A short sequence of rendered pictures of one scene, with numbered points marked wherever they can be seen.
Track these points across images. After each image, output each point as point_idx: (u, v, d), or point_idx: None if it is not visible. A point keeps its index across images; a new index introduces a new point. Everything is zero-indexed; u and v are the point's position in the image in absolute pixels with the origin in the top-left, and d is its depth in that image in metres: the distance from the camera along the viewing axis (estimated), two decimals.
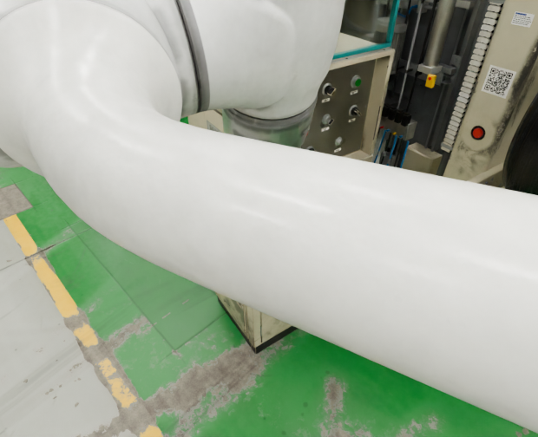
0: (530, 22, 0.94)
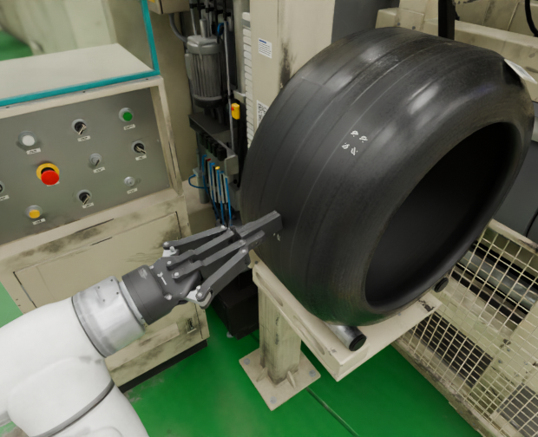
0: (271, 53, 0.76)
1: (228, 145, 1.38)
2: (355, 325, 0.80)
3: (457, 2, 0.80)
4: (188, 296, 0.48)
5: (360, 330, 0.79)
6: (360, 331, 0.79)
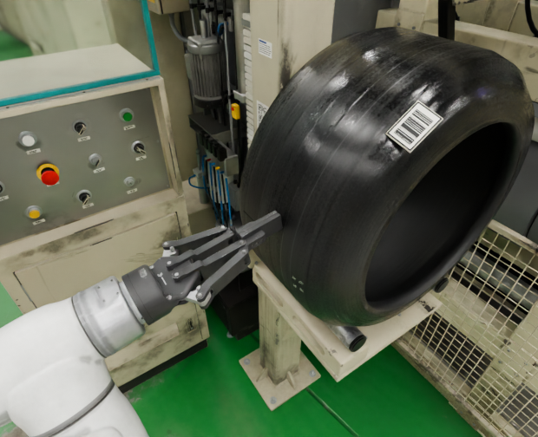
0: (271, 53, 0.76)
1: (228, 145, 1.38)
2: (348, 328, 0.78)
3: (457, 2, 0.80)
4: (188, 296, 0.48)
5: (354, 332, 0.77)
6: (355, 331, 0.78)
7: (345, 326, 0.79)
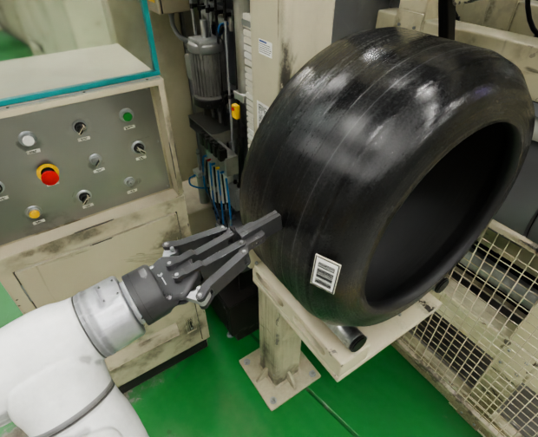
0: (271, 53, 0.76)
1: (228, 145, 1.38)
2: (341, 335, 0.78)
3: (457, 2, 0.80)
4: (188, 296, 0.48)
5: (346, 340, 0.77)
6: (347, 339, 0.77)
7: (338, 334, 0.79)
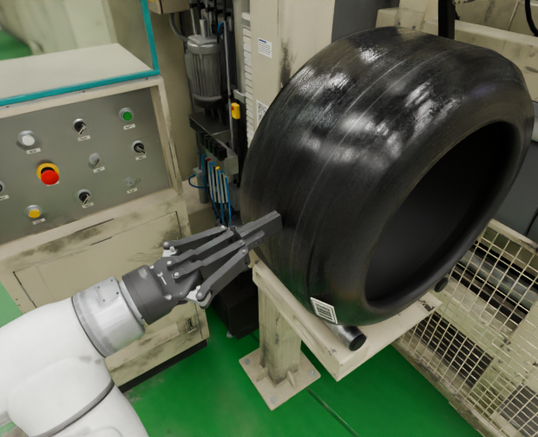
0: (271, 52, 0.76)
1: (228, 145, 1.38)
2: None
3: (457, 2, 0.80)
4: (188, 296, 0.48)
5: None
6: (346, 345, 0.79)
7: None
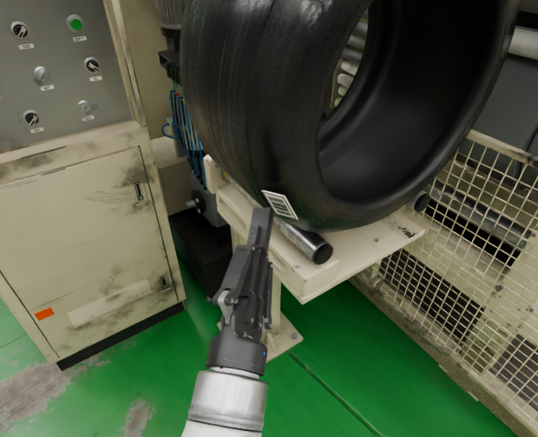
0: None
1: None
2: (305, 244, 0.68)
3: None
4: (224, 313, 0.46)
5: (311, 247, 0.67)
6: (312, 245, 0.67)
7: (303, 242, 0.69)
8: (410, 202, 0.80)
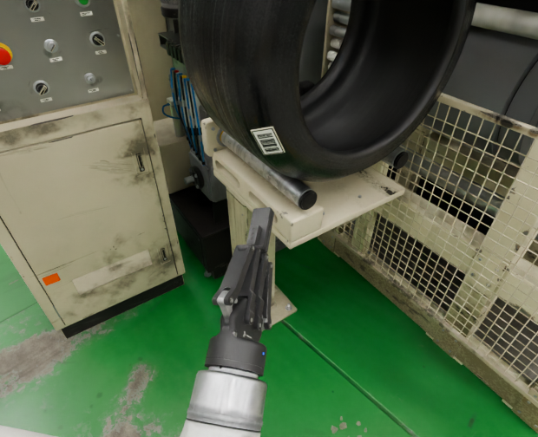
0: None
1: None
2: (292, 191, 0.76)
3: None
4: (223, 312, 0.46)
5: (298, 192, 0.75)
6: (298, 192, 0.75)
7: (290, 189, 0.76)
8: (390, 159, 0.87)
